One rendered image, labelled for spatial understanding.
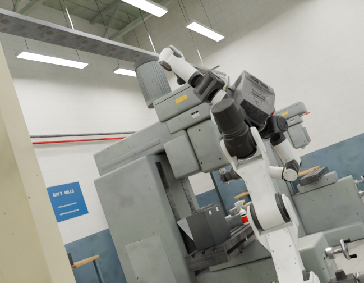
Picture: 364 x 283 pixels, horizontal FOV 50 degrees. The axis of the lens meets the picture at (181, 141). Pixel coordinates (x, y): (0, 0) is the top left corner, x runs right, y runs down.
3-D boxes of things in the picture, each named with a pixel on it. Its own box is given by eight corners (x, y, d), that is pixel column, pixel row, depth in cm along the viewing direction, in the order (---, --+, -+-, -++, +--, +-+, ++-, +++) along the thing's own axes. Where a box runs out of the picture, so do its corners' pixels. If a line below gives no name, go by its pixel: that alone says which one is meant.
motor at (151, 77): (179, 97, 278) (164, 57, 282) (164, 95, 260) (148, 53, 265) (157, 109, 287) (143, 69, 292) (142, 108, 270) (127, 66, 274)
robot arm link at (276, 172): (266, 172, 236) (299, 178, 229) (262, 180, 228) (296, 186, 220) (267, 156, 232) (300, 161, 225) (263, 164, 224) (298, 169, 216)
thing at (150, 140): (202, 137, 272) (192, 111, 275) (187, 138, 252) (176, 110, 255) (118, 175, 309) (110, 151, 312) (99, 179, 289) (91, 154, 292)
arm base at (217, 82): (224, 83, 202) (229, 82, 213) (205, 68, 204) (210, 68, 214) (207, 105, 207) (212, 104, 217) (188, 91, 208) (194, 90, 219)
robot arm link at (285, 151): (309, 165, 225) (288, 134, 223) (305, 176, 215) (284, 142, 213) (291, 173, 232) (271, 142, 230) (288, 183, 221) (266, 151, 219)
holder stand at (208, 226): (231, 234, 220) (219, 201, 223) (216, 245, 201) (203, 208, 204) (213, 240, 226) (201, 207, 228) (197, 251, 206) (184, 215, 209)
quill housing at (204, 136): (238, 161, 259) (221, 117, 264) (227, 164, 241) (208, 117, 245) (214, 171, 268) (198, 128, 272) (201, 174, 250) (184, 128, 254)
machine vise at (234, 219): (278, 210, 253) (272, 194, 254) (272, 215, 240) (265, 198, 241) (231, 224, 269) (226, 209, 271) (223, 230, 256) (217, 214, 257)
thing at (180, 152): (213, 167, 270) (201, 132, 274) (198, 170, 249) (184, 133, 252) (191, 176, 279) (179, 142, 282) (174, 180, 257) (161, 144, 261)
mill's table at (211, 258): (288, 210, 299) (284, 200, 300) (229, 261, 190) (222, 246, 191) (261, 219, 310) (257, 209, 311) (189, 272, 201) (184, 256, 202)
